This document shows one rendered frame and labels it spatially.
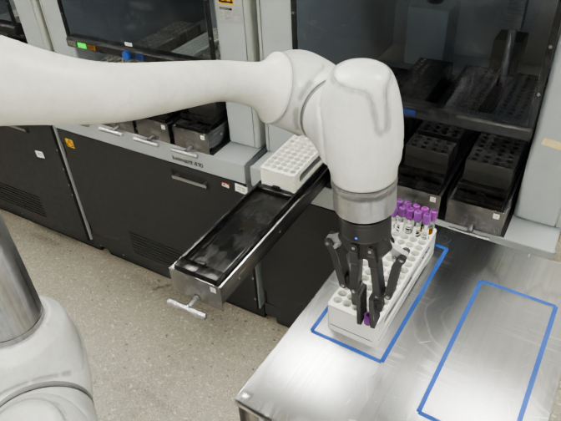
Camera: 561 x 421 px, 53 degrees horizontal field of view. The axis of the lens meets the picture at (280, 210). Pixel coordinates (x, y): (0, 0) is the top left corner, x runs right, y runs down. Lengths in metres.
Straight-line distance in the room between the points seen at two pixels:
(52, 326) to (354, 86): 0.58
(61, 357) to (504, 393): 0.71
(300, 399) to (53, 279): 1.77
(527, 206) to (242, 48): 0.85
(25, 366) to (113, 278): 1.57
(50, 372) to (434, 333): 0.65
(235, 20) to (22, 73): 1.08
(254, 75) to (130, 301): 1.69
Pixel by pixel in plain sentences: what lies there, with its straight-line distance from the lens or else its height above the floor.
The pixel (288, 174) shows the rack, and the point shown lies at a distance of 1.37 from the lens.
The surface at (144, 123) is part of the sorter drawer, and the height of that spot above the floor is 0.79.
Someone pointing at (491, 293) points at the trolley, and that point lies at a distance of 1.17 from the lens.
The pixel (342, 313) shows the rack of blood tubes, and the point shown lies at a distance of 1.01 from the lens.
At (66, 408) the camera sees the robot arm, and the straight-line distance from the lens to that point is 0.87.
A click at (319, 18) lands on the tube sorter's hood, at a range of 1.43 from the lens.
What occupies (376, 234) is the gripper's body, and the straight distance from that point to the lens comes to 0.79.
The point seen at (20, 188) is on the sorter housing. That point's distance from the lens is 2.71.
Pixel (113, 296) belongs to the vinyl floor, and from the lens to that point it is 2.40.
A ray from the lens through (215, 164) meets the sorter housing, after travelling 1.73.
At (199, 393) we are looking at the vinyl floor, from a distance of 2.01.
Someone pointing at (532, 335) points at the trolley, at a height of 0.82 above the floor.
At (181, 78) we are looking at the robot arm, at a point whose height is 1.37.
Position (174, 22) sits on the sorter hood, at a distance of 1.70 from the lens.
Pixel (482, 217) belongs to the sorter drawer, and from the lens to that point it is 1.42.
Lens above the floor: 1.62
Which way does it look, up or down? 37 degrees down
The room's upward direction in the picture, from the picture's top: 3 degrees counter-clockwise
